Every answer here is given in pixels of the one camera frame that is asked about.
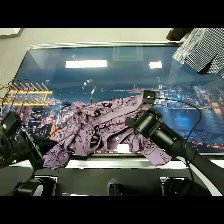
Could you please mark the purple patterned shirt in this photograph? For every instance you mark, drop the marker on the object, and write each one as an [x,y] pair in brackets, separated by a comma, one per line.
[100,123]

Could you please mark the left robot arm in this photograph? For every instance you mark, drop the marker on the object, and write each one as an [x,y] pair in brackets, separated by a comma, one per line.
[31,150]

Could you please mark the black and white checked garment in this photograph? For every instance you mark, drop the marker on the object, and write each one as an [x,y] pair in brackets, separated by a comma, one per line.
[203,50]

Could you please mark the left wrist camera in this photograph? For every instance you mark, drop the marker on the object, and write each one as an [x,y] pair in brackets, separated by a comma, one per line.
[10,122]

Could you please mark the dark brown garment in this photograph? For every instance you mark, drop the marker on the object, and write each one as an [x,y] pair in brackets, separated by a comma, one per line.
[178,34]

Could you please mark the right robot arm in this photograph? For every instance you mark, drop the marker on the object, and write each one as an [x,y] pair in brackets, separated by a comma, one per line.
[166,136]

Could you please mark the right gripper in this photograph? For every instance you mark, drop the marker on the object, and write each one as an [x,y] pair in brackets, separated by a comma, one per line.
[132,121]

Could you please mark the silver frame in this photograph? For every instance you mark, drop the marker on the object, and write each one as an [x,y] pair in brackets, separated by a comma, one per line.
[100,164]

